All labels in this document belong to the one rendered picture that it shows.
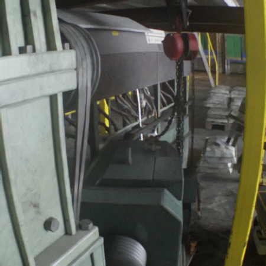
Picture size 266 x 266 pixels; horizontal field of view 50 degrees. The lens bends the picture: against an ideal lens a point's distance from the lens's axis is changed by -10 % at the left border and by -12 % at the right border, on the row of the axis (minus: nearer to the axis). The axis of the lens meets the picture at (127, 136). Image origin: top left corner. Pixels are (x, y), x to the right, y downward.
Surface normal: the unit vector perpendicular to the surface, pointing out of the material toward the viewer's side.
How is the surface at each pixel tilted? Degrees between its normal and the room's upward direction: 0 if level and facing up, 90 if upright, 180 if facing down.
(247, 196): 90
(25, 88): 90
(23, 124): 90
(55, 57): 90
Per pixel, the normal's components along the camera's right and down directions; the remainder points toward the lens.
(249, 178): -0.45, 0.26
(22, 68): 0.89, 0.11
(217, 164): -0.41, -0.15
